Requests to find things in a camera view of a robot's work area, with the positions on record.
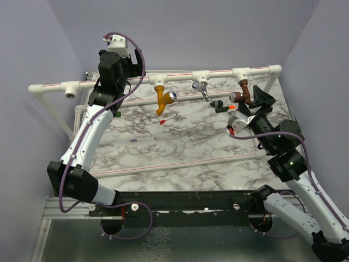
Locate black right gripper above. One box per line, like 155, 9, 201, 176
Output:
238, 84, 276, 153

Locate brown water faucet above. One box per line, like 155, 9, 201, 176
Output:
229, 80, 253, 105

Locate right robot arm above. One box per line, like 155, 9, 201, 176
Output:
238, 85, 348, 261

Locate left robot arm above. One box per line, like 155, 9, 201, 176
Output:
47, 49, 146, 216

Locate orange water faucet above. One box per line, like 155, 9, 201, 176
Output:
155, 86, 178, 116

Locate grey silver water faucet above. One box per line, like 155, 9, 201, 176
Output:
192, 80, 210, 102

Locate black orange highlighter marker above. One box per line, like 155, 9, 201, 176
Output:
215, 105, 236, 113

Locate red white marker pen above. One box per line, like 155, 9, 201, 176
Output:
159, 114, 177, 125

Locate purple white marker pen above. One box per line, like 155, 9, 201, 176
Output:
130, 137, 156, 142

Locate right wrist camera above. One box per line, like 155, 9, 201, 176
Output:
227, 111, 256, 135

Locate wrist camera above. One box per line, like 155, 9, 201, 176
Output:
227, 111, 256, 135
103, 34, 130, 58

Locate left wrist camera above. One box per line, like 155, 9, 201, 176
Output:
103, 34, 130, 58

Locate dark grey hose nozzle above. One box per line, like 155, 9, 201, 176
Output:
210, 100, 223, 108

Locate white pvc pipe frame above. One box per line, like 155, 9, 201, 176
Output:
28, 64, 283, 180

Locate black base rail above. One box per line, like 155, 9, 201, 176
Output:
89, 190, 267, 228

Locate aluminium table frame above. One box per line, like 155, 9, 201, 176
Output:
43, 75, 320, 261

